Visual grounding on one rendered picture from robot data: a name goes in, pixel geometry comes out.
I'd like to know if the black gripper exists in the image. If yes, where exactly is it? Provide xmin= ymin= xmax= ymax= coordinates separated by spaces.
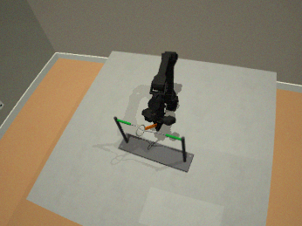
xmin=141 ymin=104 xmax=176 ymax=132

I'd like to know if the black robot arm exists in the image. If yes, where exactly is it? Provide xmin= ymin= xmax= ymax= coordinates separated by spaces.
xmin=144 ymin=51 xmax=179 ymax=122

